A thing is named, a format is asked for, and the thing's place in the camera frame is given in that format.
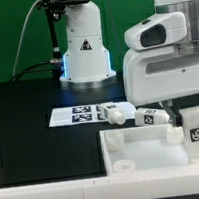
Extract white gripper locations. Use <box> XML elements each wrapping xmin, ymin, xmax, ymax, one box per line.
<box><xmin>123</xmin><ymin>11</ymin><xmax>199</xmax><ymax>127</ymax></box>

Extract white square table top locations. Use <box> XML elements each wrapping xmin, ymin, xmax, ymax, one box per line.
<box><xmin>100</xmin><ymin>125</ymin><xmax>199</xmax><ymax>181</ymax></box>

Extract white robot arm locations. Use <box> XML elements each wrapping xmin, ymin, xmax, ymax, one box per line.
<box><xmin>57</xmin><ymin>0</ymin><xmax>199</xmax><ymax>106</ymax></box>

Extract white front fence bar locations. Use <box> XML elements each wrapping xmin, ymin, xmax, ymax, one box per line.
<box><xmin>0</xmin><ymin>164</ymin><xmax>199</xmax><ymax>199</ymax></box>

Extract white paper marker sheet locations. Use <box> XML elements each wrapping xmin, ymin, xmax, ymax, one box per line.
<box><xmin>49</xmin><ymin>101</ymin><xmax>136</xmax><ymax>128</ymax></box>

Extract black cables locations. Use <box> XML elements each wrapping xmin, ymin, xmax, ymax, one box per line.
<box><xmin>8</xmin><ymin>59</ymin><xmax>66</xmax><ymax>83</ymax></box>

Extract grey cable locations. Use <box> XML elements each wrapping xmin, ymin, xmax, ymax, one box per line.
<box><xmin>3</xmin><ymin>0</ymin><xmax>65</xmax><ymax>78</ymax></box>

